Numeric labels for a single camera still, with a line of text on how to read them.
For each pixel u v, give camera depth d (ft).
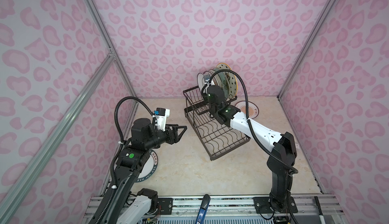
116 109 1.59
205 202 2.35
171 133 1.92
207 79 2.14
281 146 1.54
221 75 2.62
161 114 1.94
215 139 3.12
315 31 2.74
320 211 2.31
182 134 2.08
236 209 2.39
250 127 1.70
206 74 2.18
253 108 3.71
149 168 2.80
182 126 2.21
